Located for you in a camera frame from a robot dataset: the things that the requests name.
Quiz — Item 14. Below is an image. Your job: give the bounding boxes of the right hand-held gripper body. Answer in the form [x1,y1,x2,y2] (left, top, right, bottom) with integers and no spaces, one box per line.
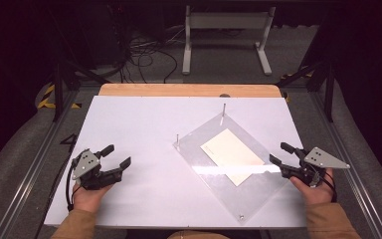
[280,146,351,188]

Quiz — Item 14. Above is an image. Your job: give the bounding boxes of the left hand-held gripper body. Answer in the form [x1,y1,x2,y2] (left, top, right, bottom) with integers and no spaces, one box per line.
[71,147,123,191]

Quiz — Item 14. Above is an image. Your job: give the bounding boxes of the person's left hand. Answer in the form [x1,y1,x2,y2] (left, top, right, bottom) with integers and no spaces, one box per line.
[72,183,114,214]

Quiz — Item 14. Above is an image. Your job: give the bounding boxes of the person's right hand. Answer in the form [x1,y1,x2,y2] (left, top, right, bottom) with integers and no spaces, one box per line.
[289,167,336,206]

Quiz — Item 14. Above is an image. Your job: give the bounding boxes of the white board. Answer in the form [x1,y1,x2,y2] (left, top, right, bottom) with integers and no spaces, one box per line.
[43,95,307,230]

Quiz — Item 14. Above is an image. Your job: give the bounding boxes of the clear acrylic plate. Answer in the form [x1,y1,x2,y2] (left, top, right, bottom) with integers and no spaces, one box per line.
[172,112,300,226]

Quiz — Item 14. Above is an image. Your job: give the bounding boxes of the cream paper envelope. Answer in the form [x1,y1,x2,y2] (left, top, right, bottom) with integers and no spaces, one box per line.
[200,127,266,187]

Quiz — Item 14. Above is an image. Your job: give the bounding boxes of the black metal stand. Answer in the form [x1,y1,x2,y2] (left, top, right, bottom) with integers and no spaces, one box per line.
[276,60,336,122]
[50,58,111,122]

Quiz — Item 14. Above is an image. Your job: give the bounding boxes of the yellow black hazard tape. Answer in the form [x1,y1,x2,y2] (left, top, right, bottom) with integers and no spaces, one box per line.
[37,84,83,111]

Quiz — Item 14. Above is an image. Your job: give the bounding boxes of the person's lap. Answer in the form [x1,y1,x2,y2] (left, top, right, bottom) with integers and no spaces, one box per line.
[166,230,231,239]

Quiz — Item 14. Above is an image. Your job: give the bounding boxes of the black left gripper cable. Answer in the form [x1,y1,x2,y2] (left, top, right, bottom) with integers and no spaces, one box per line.
[65,158,82,212]

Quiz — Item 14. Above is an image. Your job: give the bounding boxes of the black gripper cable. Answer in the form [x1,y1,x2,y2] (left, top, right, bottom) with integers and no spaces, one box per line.
[65,158,82,212]
[316,170,339,203]

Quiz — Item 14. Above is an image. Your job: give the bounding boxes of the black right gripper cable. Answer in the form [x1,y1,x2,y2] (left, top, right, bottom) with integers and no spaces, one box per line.
[316,170,339,203]

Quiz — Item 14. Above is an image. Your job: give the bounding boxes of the aluminium rail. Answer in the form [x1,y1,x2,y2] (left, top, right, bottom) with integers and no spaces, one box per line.
[311,89,382,239]
[0,89,81,239]

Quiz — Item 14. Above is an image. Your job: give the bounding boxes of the black floor cables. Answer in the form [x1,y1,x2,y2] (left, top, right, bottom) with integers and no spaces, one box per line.
[120,28,180,85]

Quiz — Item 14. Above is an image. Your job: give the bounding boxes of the white metal stand frame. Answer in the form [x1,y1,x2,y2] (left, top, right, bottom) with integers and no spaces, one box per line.
[181,5,277,77]

